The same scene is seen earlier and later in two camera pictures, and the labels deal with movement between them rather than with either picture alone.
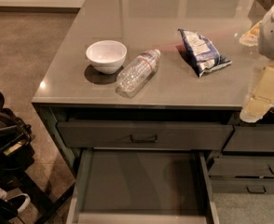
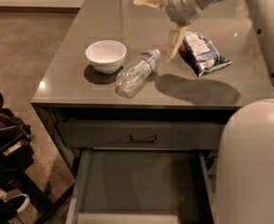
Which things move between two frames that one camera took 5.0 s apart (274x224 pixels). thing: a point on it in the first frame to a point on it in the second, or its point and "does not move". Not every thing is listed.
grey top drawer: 96,134 does not move
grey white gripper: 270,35 to 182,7
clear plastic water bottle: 136,73 does not move
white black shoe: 18,203 does not move
